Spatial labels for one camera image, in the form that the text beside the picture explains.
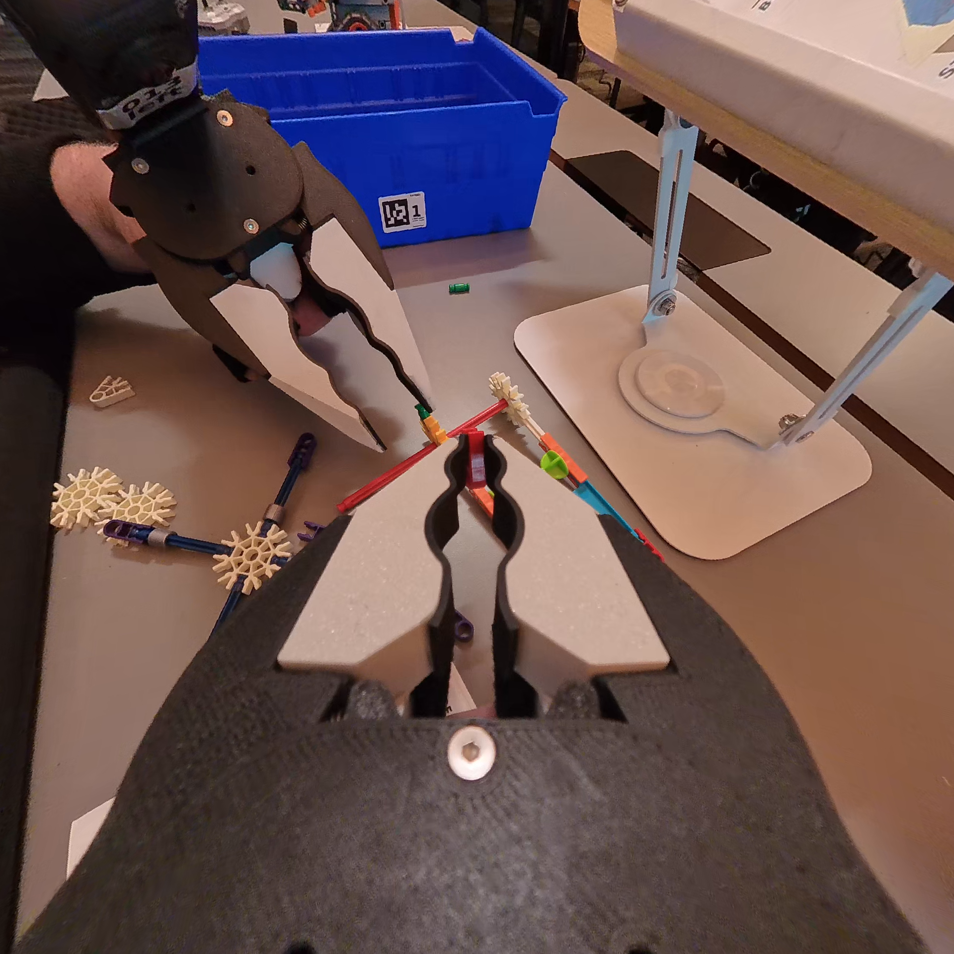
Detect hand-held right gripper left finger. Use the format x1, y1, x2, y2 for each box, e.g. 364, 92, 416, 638
277, 436, 467, 720

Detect tagged blue plastic bin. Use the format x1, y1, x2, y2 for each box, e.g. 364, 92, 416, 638
197, 28, 567, 250

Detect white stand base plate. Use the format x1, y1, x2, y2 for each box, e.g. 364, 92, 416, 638
514, 285, 873, 561

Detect white instruction board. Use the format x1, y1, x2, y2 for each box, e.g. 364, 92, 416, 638
611, 0, 954, 176

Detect colourful toy cart frame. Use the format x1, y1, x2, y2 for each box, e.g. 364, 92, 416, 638
337, 371, 664, 563

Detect blue rod cross white hub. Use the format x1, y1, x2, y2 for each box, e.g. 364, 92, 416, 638
103, 434, 318, 635

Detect person's left hand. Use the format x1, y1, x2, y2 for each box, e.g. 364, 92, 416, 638
51, 145, 150, 271

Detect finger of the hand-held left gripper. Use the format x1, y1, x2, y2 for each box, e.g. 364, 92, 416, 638
306, 216, 433, 407
211, 283, 389, 453

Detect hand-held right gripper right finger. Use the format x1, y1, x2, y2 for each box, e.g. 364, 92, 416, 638
490, 436, 672, 720

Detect stand foot bracket with dome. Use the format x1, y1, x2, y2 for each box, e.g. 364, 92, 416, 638
619, 320, 813, 450

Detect toy instruction booklet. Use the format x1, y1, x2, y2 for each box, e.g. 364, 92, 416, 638
66, 662, 478, 882

